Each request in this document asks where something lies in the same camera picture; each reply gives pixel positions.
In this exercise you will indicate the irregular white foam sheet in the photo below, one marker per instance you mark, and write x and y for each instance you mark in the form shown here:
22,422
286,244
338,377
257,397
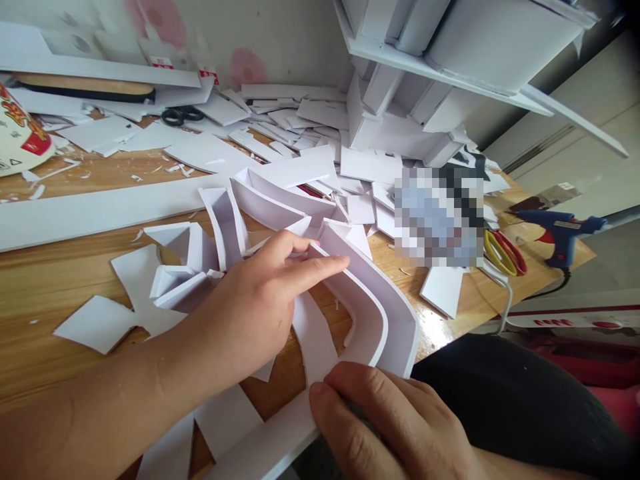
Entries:
140,280

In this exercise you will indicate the white foam board building model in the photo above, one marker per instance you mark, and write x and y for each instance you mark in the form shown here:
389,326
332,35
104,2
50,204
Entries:
450,65

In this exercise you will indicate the small angular white foam box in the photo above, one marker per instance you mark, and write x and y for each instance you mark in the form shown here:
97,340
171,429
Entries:
182,290

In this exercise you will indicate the person's left hand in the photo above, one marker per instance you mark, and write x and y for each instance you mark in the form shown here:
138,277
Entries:
240,320

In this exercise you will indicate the narrow curved white foam box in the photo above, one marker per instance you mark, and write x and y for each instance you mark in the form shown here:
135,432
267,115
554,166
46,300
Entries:
225,225

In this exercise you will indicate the long curved white foam channel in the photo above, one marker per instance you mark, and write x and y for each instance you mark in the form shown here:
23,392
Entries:
385,300

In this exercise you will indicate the rectangular white foam piece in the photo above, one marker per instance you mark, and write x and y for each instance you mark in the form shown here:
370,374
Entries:
445,292

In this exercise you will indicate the white power strip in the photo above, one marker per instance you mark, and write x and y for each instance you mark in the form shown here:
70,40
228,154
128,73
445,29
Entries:
575,315

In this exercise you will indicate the wide curved white foam box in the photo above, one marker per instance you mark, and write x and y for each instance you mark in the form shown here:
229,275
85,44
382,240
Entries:
280,187

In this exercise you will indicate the person's right index finger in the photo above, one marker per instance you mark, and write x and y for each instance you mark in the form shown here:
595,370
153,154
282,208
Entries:
370,382

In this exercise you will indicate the person's legs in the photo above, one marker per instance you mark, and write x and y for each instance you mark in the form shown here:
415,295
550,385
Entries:
510,395

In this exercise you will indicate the flat white foam strip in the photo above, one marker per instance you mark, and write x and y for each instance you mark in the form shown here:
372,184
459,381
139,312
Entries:
317,340
265,440
167,452
230,425

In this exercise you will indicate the person's right thumb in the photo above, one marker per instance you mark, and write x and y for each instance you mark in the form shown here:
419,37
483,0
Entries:
335,430

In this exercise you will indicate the stack of large white boards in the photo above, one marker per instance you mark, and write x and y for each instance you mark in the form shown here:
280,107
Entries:
100,55

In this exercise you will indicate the red and yellow scissors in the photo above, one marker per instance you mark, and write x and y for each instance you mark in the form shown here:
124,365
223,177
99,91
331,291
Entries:
505,252

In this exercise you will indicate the person's right hand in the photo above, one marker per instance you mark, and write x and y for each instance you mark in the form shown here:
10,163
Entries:
400,435

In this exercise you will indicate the pile of white foam scraps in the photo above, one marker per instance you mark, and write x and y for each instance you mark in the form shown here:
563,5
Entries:
280,125

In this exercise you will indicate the person's left index finger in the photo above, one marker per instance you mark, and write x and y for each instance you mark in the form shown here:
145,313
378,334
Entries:
290,242

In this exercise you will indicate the red printed paper bowl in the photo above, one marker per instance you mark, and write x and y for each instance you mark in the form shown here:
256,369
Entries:
22,135

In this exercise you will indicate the person's left thumb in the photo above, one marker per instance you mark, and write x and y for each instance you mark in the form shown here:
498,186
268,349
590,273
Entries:
320,272

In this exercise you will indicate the blue hot glue gun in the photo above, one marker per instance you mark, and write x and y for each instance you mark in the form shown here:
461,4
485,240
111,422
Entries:
560,225

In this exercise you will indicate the long white foam board plank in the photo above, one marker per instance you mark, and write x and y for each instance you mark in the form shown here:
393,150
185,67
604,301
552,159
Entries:
90,212

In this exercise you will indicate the wooden tool with black edge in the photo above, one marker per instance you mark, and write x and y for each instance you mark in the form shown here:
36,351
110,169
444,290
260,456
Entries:
85,87

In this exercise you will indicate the small beige box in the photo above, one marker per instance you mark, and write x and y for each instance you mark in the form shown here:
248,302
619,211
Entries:
560,194

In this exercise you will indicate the triangular white foam box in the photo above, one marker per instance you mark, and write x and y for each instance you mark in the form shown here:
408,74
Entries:
172,240

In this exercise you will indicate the diamond-shaped white foam piece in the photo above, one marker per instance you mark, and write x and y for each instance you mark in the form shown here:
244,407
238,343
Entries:
95,325

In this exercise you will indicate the white sliding door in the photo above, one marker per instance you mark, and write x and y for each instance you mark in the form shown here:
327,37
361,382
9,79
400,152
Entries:
575,140

